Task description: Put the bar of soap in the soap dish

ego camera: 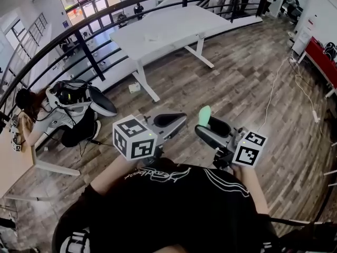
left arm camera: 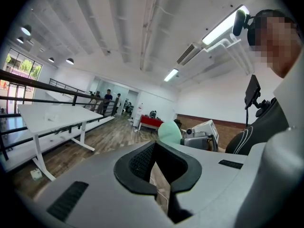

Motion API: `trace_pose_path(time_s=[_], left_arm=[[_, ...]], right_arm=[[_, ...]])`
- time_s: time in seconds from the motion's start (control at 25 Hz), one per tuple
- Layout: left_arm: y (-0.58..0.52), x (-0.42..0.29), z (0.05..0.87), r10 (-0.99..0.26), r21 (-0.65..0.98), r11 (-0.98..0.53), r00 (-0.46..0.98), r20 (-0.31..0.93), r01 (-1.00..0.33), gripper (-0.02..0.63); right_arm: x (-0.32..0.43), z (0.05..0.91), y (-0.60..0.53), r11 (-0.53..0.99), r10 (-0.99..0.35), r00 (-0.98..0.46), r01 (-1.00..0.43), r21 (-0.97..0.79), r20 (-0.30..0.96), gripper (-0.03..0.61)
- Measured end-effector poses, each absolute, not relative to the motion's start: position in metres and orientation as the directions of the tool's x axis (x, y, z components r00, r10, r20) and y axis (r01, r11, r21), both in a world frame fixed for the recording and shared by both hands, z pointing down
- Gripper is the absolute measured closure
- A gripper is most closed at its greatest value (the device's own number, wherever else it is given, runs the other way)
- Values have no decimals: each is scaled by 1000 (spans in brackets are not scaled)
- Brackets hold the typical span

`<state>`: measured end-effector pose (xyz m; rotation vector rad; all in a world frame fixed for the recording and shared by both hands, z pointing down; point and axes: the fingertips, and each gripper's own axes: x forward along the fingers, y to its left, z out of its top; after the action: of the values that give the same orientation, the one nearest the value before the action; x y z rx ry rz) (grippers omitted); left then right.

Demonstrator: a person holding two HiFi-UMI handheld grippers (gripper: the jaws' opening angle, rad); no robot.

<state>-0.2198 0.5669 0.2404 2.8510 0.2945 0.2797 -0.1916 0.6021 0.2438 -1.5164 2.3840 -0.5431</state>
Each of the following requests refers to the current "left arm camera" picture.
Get red cabinet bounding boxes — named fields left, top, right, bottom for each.
left=139, top=114, right=164, bottom=134

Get person's black shirt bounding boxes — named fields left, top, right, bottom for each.
left=225, top=98, right=289, bottom=156

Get long ceiling light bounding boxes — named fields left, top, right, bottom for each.
left=163, top=68, right=179, bottom=82
left=201, top=4, right=250, bottom=46

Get small white box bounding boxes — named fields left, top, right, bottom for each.
left=30, top=168, right=43, bottom=181

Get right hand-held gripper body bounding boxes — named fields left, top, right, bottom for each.
left=184, top=119, right=219, bottom=152

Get person's head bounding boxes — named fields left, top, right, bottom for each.
left=247, top=9, right=301, bottom=79

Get black chest-mounted device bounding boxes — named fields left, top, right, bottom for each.
left=244, top=74, right=261, bottom=110

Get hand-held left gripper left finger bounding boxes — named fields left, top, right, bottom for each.
left=33, top=141, right=178, bottom=228

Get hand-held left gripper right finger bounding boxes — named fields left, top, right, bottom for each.
left=154, top=141, right=249, bottom=228

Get white ceiling air conditioner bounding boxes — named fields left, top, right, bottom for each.
left=176, top=42, right=214, bottom=67

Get glass entrance door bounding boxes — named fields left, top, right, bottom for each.
left=0, top=79, right=34, bottom=115

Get black metal railing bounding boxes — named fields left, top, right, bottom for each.
left=0, top=69, right=119, bottom=162

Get white table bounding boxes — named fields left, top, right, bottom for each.
left=17, top=103, right=104, bottom=182

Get large glass window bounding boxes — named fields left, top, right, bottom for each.
left=4, top=47, right=43, bottom=81

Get green round object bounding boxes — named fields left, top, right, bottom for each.
left=158, top=120, right=183, bottom=145

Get black head-mounted camera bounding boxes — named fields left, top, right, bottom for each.
left=232, top=9, right=256, bottom=37

